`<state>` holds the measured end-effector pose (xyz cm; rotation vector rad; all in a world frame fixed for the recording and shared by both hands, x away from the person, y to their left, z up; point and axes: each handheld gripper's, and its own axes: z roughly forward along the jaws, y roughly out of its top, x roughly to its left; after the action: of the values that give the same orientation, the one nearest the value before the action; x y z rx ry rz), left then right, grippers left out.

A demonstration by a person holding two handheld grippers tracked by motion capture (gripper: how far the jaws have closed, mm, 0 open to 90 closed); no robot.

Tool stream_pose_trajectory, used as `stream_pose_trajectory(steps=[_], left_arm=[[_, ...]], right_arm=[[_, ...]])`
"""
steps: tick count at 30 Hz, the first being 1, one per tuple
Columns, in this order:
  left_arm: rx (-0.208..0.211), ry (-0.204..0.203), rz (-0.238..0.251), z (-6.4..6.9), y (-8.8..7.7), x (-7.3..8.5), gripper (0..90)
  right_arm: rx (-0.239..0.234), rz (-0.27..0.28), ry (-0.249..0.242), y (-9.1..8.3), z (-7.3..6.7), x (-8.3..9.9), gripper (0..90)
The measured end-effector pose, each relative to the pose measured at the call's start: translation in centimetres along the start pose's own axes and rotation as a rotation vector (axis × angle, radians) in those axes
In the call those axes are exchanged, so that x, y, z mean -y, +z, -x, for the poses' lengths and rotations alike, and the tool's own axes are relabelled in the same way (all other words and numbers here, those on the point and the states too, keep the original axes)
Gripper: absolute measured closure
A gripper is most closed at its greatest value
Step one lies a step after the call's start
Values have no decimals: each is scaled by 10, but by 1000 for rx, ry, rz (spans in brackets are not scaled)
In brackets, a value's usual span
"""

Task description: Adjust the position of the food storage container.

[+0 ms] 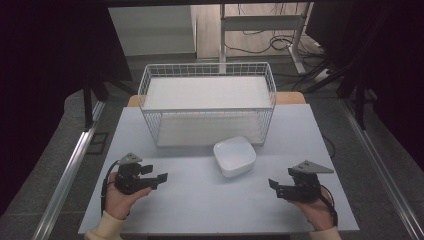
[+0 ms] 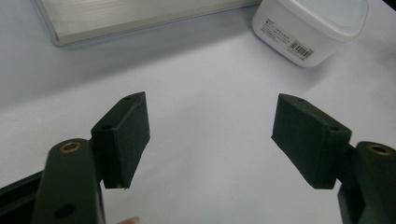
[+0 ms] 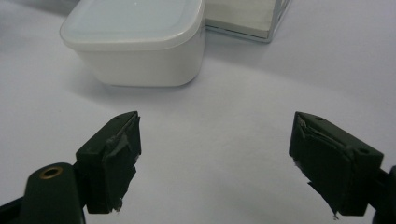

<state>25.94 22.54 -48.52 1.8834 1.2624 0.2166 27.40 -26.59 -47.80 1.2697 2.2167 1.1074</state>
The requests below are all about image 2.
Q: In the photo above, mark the white plastic lidded container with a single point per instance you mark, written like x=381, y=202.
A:
x=306, y=28

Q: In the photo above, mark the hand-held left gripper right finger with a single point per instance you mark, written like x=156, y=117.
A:
x=306, y=140

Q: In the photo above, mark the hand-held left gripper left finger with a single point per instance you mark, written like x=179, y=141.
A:
x=120, y=140

